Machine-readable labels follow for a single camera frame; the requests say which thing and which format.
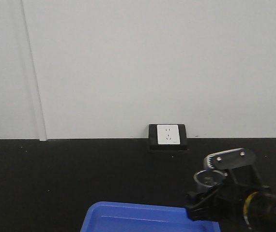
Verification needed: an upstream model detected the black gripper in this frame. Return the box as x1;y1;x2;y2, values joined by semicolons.
185;165;271;221

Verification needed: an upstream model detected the clear glass beaker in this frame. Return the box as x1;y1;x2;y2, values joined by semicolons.
193;170;225;193

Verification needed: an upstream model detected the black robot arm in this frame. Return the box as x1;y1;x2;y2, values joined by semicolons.
185;165;276;232

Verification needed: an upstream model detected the black socket housing box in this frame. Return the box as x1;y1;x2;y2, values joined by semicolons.
148;124;188;151

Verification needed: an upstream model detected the white wall power socket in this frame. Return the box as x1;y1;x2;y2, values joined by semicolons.
156;124;180;145

